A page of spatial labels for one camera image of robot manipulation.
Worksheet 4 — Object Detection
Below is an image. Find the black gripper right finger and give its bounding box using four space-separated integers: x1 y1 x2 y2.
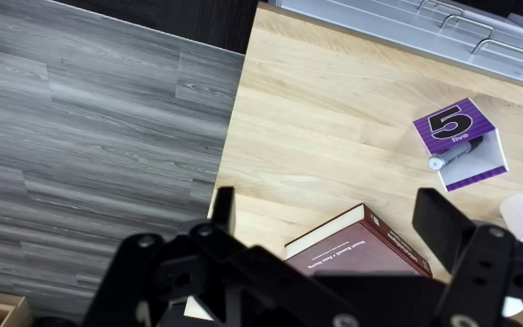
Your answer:
412 186 523 327

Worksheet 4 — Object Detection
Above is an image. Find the purple white paper box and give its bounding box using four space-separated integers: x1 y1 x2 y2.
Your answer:
412 96 510 192

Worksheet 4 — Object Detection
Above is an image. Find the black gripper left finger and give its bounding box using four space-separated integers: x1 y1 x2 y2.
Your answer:
81 185 258 327

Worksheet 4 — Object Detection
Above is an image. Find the grey black marker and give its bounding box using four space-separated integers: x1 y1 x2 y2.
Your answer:
426 134 485 172

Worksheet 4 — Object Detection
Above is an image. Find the dark red hardcover book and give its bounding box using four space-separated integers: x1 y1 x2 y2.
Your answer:
283 203 432 277

